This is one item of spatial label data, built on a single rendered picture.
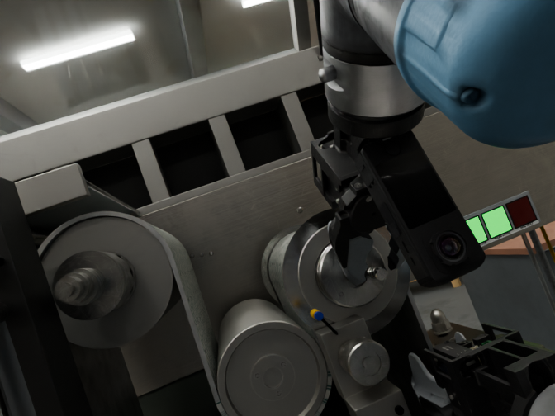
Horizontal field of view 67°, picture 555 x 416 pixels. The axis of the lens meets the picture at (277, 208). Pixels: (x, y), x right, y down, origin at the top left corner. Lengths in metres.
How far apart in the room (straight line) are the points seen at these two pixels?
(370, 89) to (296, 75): 0.61
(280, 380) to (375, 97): 0.32
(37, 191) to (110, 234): 0.08
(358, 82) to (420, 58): 0.12
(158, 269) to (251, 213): 0.36
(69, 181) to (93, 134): 0.40
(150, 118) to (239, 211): 0.25
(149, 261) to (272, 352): 0.17
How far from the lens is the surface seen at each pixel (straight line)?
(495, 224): 0.96
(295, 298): 0.47
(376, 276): 0.45
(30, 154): 0.89
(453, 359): 0.42
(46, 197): 0.48
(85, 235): 0.50
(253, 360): 0.49
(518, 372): 0.37
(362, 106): 0.29
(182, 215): 0.80
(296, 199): 0.82
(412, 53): 0.17
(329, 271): 0.46
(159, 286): 0.48
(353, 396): 0.47
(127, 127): 0.86
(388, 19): 0.19
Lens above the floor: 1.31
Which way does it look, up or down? 4 degrees up
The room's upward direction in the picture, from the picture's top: 21 degrees counter-clockwise
